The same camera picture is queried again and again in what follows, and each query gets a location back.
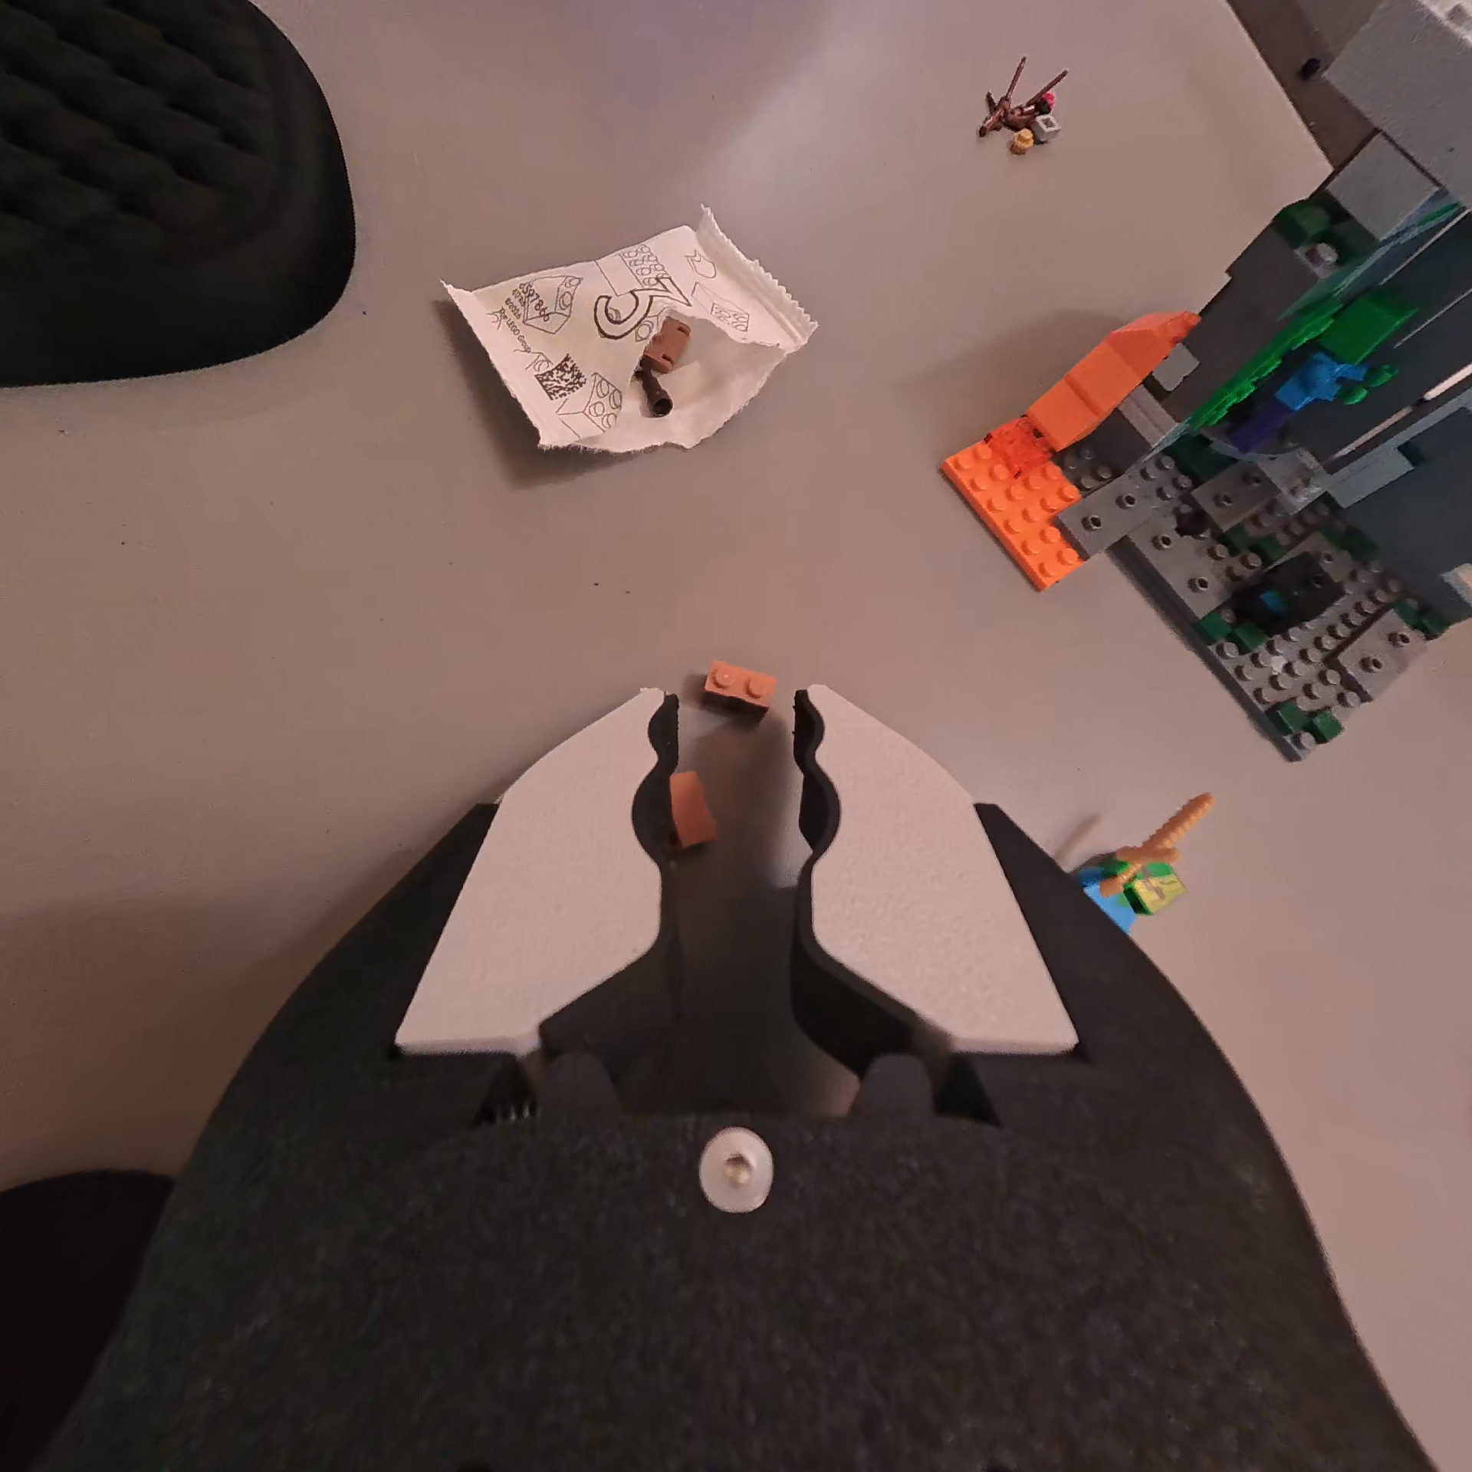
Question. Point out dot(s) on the small white printed bag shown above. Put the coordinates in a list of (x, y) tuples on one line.
[(552, 334)]

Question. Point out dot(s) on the plain zombie toy figure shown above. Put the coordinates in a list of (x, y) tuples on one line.
[(1311, 386)]

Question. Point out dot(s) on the grey toy brick building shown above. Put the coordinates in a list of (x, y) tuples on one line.
[(1265, 540)]

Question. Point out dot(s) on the grey desk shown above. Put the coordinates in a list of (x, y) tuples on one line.
[(345, 633)]

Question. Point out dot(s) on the small brown two-stud brick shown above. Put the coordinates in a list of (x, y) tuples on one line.
[(739, 688)]

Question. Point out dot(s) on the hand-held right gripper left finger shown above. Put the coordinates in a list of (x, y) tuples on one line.
[(539, 908)]

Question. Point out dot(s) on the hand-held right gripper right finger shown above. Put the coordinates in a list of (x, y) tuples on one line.
[(930, 908)]

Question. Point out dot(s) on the brown twig toy piece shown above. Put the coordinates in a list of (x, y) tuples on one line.
[(1018, 104)]

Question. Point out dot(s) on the zombie toy figure gold sword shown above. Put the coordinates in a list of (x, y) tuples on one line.
[(1137, 886)]

